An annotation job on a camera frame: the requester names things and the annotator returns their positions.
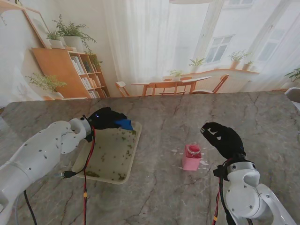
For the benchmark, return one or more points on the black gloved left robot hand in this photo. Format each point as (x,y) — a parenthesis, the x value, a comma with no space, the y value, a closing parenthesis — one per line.
(105,119)

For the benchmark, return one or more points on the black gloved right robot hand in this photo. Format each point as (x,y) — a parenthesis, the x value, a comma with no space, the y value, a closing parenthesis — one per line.
(227,140)

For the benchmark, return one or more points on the blue plastic scraper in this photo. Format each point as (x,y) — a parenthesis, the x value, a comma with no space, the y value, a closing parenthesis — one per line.
(125,124)

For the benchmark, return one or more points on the cream baking tray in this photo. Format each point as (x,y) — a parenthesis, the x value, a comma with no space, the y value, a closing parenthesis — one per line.
(112,154)

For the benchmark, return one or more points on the pink square jar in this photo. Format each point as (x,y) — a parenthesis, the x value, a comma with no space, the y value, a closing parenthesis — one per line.
(190,161)

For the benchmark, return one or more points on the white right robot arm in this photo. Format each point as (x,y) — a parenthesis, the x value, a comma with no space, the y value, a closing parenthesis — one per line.
(243,192)

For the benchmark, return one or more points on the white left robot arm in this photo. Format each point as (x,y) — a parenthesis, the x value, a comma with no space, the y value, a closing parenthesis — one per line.
(39,154)

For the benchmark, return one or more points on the printed room scene backdrop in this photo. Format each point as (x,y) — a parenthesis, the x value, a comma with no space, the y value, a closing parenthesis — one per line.
(145,47)

